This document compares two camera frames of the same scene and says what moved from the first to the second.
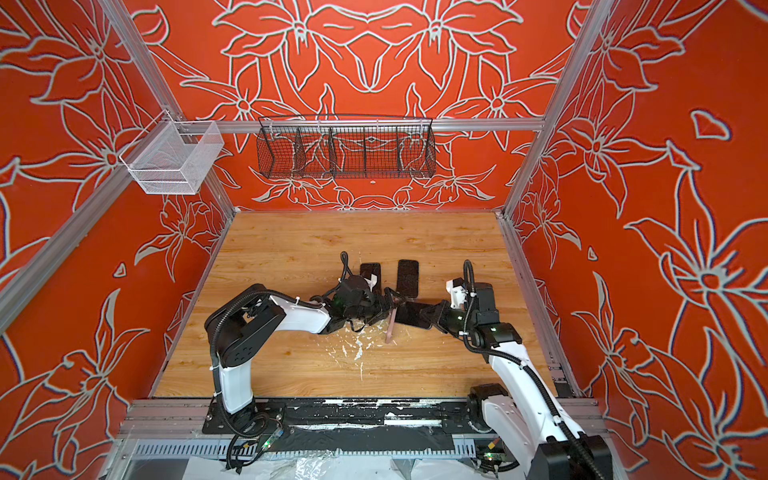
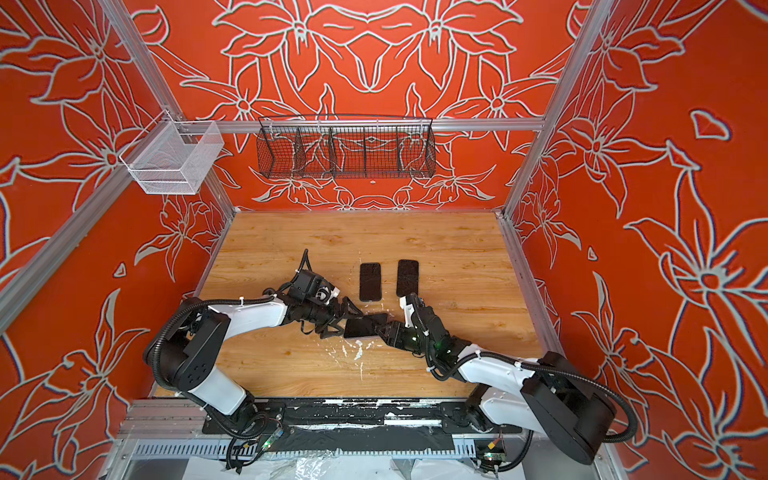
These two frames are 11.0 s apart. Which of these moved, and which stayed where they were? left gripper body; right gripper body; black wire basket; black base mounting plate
Moved: right gripper body; left gripper body
Stayed: black base mounting plate; black wire basket
